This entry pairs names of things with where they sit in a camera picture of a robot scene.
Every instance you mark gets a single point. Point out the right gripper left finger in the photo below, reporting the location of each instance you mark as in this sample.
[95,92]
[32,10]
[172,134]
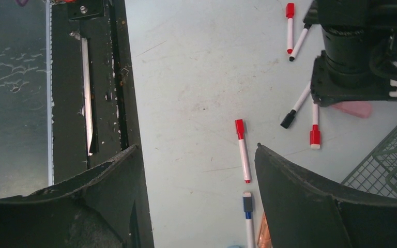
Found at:
[105,206]

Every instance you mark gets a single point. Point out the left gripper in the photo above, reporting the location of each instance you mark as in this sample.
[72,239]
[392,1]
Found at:
[329,87]

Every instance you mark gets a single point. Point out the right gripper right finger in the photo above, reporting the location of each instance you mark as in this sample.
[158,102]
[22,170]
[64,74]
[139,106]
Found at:
[305,209]

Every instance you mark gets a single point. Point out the pink highlighter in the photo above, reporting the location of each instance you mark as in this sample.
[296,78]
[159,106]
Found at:
[361,109]

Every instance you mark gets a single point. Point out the orange highlighter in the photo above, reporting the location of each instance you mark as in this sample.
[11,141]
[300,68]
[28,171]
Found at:
[264,238]

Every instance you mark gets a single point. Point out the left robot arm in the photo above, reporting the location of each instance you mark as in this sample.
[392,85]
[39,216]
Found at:
[359,61]

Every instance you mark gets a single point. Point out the black cap marker lower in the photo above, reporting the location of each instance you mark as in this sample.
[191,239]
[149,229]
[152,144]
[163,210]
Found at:
[289,118]

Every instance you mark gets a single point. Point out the black cap marker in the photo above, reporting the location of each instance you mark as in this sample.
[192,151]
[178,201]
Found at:
[299,42]
[289,118]

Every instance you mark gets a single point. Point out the red cap marker right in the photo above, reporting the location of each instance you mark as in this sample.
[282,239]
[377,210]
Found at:
[315,134]

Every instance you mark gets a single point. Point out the red cap marker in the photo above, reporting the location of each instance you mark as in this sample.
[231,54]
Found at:
[289,13]
[315,134]
[240,131]

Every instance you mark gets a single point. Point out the blue cap marker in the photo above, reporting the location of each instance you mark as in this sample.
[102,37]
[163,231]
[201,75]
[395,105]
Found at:
[248,210]

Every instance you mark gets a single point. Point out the black cap marker upper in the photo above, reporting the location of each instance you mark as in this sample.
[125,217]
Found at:
[299,42]

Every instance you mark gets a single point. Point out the red cap marker left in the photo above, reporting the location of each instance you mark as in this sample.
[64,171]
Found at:
[289,13]

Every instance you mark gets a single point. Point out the red cap marker bottom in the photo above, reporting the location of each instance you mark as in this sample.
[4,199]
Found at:
[240,131]

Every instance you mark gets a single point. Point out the green wire mesh organizer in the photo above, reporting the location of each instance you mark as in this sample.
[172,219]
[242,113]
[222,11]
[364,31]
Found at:
[377,172]

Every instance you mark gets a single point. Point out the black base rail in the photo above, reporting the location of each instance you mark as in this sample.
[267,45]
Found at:
[93,103]

